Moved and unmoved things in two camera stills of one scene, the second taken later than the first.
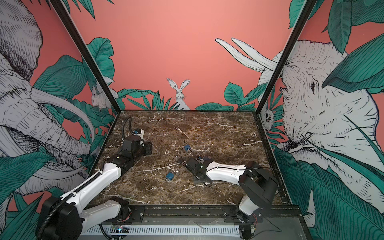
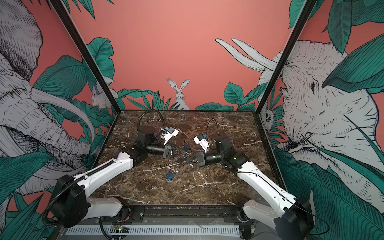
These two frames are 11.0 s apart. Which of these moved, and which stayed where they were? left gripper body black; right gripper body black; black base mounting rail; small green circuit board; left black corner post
Moved: left gripper body black; right gripper body black
Stayed: small green circuit board; left black corner post; black base mounting rail
